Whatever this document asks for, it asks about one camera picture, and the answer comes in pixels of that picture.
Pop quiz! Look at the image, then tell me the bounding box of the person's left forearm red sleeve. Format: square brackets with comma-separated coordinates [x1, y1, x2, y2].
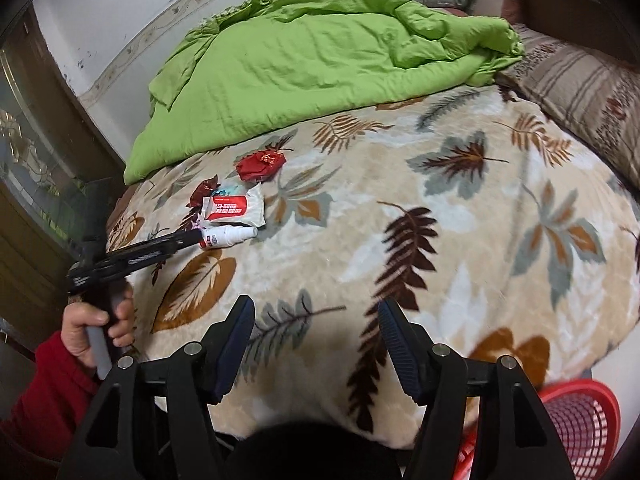
[0, 330, 108, 466]

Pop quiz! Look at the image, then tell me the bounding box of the crumpled red wrapper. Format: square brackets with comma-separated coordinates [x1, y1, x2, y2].
[236, 149, 287, 182]

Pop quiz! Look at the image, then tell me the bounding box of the green quilt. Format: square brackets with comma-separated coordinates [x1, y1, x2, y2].
[124, 0, 526, 186]

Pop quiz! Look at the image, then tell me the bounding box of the white spray bottle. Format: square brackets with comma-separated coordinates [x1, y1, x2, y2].
[197, 225, 259, 250]

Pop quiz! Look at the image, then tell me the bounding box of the person's left hand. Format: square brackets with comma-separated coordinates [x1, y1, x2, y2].
[60, 282, 136, 363]

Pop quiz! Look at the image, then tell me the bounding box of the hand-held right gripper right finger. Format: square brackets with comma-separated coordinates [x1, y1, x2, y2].
[377, 297, 576, 480]

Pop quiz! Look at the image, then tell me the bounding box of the brown striped pillow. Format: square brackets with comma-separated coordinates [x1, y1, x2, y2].
[495, 22, 640, 191]

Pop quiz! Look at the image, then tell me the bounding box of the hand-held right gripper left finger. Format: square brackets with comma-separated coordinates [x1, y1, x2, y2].
[55, 295, 256, 480]

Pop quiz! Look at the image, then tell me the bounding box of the wooden glass door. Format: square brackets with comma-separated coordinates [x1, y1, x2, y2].
[0, 5, 126, 321]

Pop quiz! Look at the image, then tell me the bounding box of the leaf print blanket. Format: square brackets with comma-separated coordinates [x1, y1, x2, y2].
[102, 82, 640, 453]

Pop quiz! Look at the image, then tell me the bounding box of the white wipes pack red label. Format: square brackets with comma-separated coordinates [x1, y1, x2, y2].
[197, 182, 267, 228]

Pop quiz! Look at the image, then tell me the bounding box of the red plastic basket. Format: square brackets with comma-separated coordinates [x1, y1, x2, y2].
[452, 380, 623, 480]

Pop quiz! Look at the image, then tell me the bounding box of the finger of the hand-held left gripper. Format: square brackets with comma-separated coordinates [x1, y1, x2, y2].
[127, 230, 201, 267]

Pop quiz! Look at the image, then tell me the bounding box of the brown padded headboard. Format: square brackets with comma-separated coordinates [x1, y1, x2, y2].
[450, 0, 640, 61]

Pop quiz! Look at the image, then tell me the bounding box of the dark red snack packet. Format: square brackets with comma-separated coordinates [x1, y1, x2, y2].
[185, 175, 221, 208]

